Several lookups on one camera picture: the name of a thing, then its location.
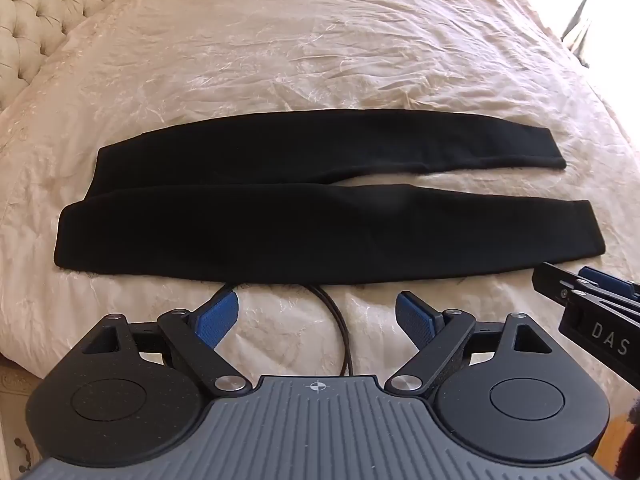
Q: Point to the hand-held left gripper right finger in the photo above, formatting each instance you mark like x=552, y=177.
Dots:
x=414, y=314

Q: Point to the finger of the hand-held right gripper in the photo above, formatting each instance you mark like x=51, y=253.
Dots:
x=550, y=282
x=607, y=282

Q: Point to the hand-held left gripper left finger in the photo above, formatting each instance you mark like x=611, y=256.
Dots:
x=219, y=314

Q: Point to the black pants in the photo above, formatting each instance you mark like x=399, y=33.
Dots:
x=310, y=220

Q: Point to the grey curtain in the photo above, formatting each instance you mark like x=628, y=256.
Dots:
x=580, y=15

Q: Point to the cream embroidered bedspread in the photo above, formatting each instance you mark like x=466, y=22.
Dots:
x=310, y=50

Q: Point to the beige tufted headboard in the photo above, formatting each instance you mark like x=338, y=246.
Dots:
x=30, y=15

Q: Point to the cream carved bed frame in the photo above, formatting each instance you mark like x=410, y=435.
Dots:
x=15, y=410

